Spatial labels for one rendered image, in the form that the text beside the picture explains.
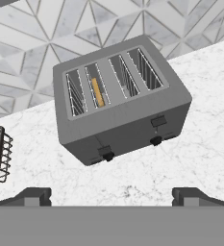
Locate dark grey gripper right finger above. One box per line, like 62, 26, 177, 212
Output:
171, 187, 224, 208

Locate black toaster knob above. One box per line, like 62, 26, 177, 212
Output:
102, 151, 115, 162
149, 135, 163, 147

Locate grey four-slot toaster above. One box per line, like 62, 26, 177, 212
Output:
52, 34, 193, 167

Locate golden bread slice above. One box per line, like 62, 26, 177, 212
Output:
90, 77, 106, 108

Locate dark toaster lever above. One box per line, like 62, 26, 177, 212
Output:
97, 145, 112, 157
150, 115, 168, 129

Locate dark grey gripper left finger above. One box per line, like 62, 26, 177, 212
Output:
0, 187, 53, 208

